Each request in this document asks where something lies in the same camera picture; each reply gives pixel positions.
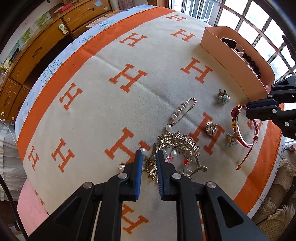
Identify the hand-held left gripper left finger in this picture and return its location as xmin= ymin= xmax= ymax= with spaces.
xmin=28 ymin=150 xmax=143 ymax=241

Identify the metal window grille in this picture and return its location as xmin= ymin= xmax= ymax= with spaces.
xmin=169 ymin=0 xmax=296 ymax=77

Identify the white cable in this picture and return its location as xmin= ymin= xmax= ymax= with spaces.
xmin=0 ymin=118 xmax=16 ymax=138

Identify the orange and beige printed blanket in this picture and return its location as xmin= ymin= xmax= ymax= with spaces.
xmin=15 ymin=6 xmax=284 ymax=241

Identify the long white pearl necklace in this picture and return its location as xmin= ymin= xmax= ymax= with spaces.
xmin=244 ymin=58 xmax=255 ymax=72

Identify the beige fringed rug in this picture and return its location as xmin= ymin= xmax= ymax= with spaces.
xmin=252 ymin=144 xmax=296 ymax=241

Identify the gold pearl safety pin brooch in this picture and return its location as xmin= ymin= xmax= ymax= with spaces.
xmin=165 ymin=97 xmax=197 ymax=132

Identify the red cord bangle bracelet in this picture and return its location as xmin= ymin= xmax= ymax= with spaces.
xmin=231 ymin=104 xmax=261 ymax=171

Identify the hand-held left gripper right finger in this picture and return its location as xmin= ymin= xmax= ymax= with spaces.
xmin=156 ymin=151 xmax=269 ymax=241

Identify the black bead bracelet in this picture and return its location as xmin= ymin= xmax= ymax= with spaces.
xmin=242 ymin=53 xmax=262 ymax=78

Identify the small gold flower brooch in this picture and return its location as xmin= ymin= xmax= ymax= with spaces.
xmin=225 ymin=133 xmax=238 ymax=148

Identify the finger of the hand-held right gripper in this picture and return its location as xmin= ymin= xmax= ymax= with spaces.
xmin=245 ymin=106 xmax=296 ymax=139
xmin=246 ymin=77 xmax=296 ymax=108

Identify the gold rhinestone hair comb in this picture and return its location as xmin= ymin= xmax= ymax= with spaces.
xmin=118 ymin=131 xmax=208 ymax=184

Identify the pink bed sheet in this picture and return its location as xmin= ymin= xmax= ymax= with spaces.
xmin=17 ymin=179 xmax=50 ymax=235

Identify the gold openwork ring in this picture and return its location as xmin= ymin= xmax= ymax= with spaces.
xmin=206 ymin=122 xmax=218 ymax=137

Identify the wooden desk with drawers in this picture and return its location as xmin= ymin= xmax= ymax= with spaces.
xmin=0 ymin=0 xmax=112 ymax=122

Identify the pale blue patterned sheet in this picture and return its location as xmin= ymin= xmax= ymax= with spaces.
xmin=15 ymin=5 xmax=148 ymax=130

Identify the strip of green pictures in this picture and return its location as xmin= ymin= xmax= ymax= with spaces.
xmin=9 ymin=12 xmax=52 ymax=61

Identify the pink cardboard box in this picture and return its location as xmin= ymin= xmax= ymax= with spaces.
xmin=201 ymin=26 xmax=275 ymax=93

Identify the pale blue flower hair clip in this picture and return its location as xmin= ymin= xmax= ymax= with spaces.
xmin=217 ymin=89 xmax=231 ymax=105

